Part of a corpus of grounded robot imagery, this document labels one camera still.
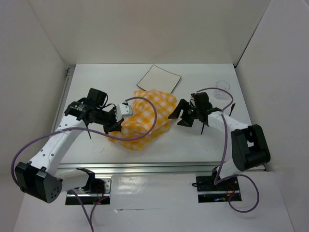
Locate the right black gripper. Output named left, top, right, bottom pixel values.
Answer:
left=168, top=99, right=200, bottom=127

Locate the yellow white checkered cloth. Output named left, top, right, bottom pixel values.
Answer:
left=109, top=89, right=177, bottom=151

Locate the clear glass cup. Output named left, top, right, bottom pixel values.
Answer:
left=213, top=80, right=230, bottom=100

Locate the white square plate black rim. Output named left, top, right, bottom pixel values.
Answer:
left=137, top=65, right=182, bottom=93

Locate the black knife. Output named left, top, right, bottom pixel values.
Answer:
left=229, top=103, right=236, bottom=116

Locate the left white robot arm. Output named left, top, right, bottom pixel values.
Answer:
left=14, top=88, right=132, bottom=203

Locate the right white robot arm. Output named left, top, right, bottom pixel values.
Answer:
left=169, top=92, right=271, bottom=189

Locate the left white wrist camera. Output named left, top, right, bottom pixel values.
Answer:
left=115, top=102, right=133, bottom=122

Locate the aluminium front rail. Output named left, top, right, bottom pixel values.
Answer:
left=57, top=160, right=266, bottom=175

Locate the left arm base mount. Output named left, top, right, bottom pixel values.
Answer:
left=73, top=176, right=112, bottom=205

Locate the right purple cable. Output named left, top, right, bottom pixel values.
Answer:
left=196, top=87, right=260, bottom=213

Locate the purple cable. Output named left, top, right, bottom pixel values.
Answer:
left=196, top=87, right=260, bottom=213
left=11, top=96, right=158, bottom=232

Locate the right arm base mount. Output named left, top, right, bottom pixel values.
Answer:
left=191, top=176, right=242, bottom=203

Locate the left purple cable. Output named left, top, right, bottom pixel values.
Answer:
left=11, top=96, right=158, bottom=232

